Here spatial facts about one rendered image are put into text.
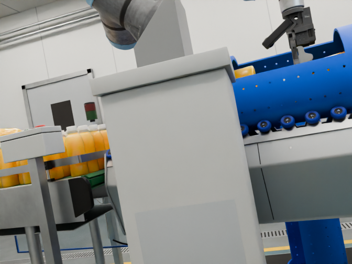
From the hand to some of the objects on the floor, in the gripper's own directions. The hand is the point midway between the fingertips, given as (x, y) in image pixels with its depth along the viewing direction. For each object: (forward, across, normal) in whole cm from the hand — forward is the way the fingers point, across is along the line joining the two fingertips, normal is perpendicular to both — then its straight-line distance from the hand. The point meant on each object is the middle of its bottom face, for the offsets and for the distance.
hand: (297, 73), depth 107 cm
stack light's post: (+113, +40, +110) cm, 163 cm away
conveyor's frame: (+113, +4, +158) cm, 194 cm away
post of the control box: (+112, -25, +92) cm, 147 cm away
